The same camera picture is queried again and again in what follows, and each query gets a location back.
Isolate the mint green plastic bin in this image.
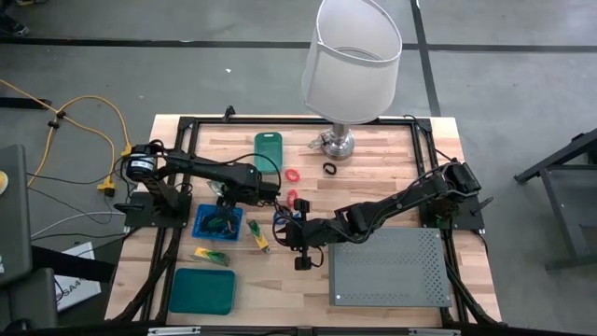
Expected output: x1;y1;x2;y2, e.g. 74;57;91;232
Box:
253;131;285;175

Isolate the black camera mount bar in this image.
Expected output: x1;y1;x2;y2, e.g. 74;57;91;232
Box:
146;325;463;336

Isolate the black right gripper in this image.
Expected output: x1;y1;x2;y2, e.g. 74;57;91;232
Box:
283;198;331;273

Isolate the green yellow crayon box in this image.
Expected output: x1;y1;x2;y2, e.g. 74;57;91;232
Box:
245;218;272;256
206;180;230;198
187;245;232;268

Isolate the white cardboard box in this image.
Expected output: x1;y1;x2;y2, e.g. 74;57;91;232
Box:
53;240;103;313

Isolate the clear lamp power cord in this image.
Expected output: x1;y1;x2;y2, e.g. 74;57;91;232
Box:
306;132;331;151

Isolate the grey metal stand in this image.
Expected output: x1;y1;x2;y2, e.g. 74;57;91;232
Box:
513;126;597;273

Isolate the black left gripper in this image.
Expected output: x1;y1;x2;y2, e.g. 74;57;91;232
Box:
216;166;283;225

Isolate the grey cabinet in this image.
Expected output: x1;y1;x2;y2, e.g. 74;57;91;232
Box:
0;143;33;287

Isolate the dark grey case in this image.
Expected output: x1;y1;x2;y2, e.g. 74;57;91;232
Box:
0;267;60;330

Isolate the yellow extension cord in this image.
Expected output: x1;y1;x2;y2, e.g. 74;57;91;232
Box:
0;77;141;198

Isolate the blue plastic basket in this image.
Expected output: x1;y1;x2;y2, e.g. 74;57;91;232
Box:
190;203;244;244

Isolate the white floor cable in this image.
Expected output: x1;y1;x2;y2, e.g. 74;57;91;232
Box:
28;211;128;240

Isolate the silver table lamp white shade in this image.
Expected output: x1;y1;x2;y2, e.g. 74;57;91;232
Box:
299;0;404;161

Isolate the dark green plastic tray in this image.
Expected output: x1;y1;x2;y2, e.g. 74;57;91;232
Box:
167;267;238;316

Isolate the black metal table frame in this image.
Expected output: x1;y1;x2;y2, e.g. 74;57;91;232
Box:
104;115;503;328

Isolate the black floor cable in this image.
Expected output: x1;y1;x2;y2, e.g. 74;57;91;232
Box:
25;161;146;188

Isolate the person's shoe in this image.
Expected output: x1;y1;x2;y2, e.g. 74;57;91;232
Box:
0;12;30;37

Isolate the black strap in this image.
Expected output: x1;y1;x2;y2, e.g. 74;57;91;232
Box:
30;245;117;284

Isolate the grey perforated metal riser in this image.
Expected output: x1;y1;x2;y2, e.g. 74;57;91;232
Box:
326;226;452;309

